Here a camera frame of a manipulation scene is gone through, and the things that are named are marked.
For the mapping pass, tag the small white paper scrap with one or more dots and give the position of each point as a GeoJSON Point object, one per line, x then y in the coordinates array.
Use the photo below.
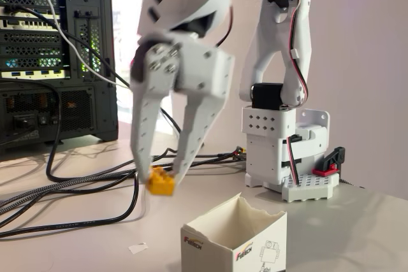
{"type": "Point", "coordinates": [137, 248]}

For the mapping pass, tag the white cardboard box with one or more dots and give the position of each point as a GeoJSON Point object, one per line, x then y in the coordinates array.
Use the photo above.
{"type": "Point", "coordinates": [207, 253]}

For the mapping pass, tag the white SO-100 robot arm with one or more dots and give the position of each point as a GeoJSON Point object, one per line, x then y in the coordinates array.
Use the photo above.
{"type": "Point", "coordinates": [267, 157]}

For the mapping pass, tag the yellow toy brick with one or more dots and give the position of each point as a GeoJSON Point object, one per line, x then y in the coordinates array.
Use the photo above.
{"type": "Point", "coordinates": [161, 186]}

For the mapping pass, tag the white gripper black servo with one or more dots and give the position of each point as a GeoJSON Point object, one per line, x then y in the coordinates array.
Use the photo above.
{"type": "Point", "coordinates": [198, 65]}

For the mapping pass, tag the black computer tower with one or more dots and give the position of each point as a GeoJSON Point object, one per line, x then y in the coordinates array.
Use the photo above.
{"type": "Point", "coordinates": [38, 49]}

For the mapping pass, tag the black and red clamp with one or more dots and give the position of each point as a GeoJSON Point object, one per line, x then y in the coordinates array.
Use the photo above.
{"type": "Point", "coordinates": [331, 160]}

